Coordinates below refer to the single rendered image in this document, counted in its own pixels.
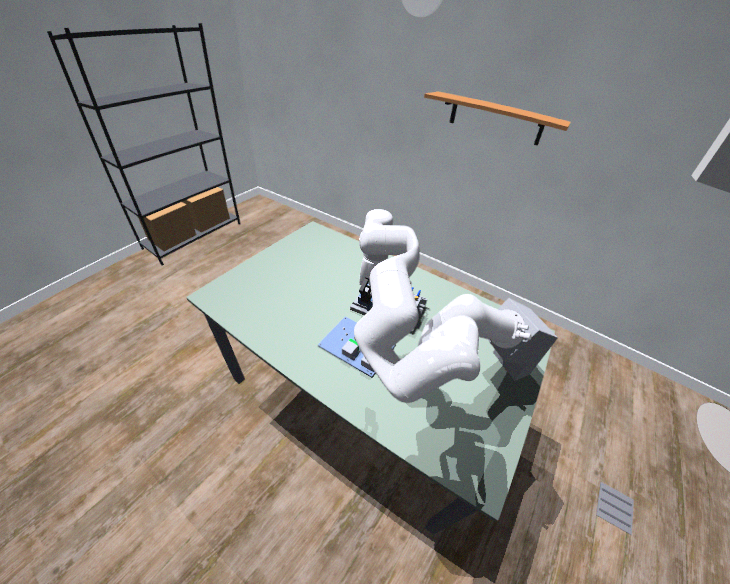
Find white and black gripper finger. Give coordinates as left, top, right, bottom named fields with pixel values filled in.
left=359, top=277, right=371, bottom=305

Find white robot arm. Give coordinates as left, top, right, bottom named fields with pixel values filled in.
left=354, top=209, right=532, bottom=403

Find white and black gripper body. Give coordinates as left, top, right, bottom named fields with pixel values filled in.
left=359, top=254, right=384, bottom=289

